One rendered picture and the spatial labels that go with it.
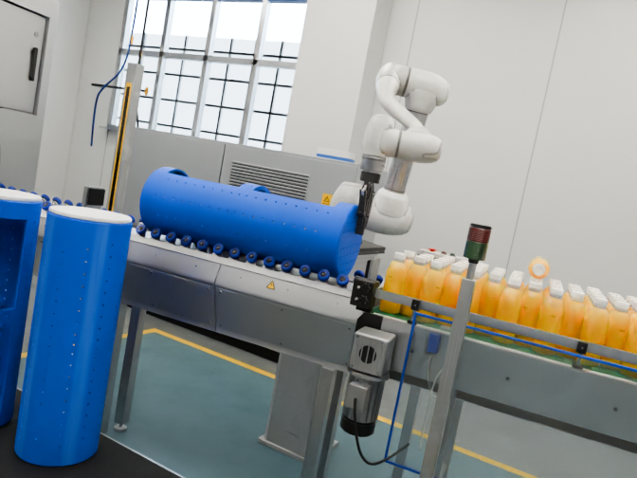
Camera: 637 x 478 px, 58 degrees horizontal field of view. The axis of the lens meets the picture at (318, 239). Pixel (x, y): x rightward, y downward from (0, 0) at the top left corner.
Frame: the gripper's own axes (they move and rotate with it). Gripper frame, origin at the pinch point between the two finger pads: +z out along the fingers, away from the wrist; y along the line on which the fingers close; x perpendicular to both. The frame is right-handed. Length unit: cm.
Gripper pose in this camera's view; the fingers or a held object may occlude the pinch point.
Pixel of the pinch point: (360, 225)
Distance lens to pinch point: 217.5
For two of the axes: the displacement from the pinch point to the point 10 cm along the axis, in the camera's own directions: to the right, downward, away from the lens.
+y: 3.6, -0.2, 9.3
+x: -9.1, -2.1, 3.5
